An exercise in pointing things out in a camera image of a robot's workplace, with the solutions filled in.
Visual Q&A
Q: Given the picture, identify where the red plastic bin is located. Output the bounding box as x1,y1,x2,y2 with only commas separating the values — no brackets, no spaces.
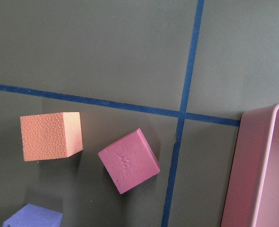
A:
221,103,279,227

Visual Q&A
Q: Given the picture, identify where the magenta foam block upper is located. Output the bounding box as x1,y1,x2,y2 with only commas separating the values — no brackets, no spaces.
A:
98,129,161,194

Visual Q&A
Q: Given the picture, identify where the purple foam block right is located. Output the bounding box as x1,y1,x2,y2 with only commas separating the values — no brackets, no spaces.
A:
3,204,63,227

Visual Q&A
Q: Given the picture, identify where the orange foam block right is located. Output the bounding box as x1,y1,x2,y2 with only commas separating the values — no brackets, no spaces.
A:
20,112,83,161

